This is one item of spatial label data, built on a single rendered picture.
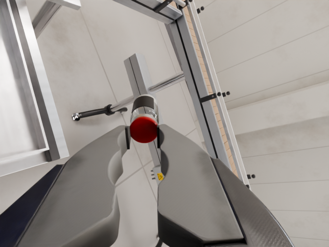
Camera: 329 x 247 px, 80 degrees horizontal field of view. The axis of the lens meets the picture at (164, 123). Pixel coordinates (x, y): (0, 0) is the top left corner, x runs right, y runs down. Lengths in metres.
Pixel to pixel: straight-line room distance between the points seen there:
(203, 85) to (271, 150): 1.97
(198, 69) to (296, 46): 1.71
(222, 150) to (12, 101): 0.85
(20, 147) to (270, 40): 2.50
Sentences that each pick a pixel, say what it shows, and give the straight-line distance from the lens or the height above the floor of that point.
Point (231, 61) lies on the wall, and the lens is 2.70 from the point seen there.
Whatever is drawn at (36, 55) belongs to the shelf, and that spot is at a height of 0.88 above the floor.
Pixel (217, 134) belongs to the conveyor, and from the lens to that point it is 1.02.
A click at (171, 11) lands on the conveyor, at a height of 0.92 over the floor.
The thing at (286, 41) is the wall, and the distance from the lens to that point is 2.62.
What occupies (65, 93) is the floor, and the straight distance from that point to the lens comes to 1.58.
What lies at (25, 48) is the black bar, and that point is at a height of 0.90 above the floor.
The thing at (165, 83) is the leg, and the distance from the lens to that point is 1.18.
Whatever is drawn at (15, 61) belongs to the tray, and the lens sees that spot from 0.51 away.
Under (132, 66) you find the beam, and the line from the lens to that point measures 1.33.
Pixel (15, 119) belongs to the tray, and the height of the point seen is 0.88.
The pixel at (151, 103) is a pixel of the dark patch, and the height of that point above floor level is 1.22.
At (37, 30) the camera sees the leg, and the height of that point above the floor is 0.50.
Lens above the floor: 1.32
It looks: 37 degrees down
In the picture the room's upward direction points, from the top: 73 degrees clockwise
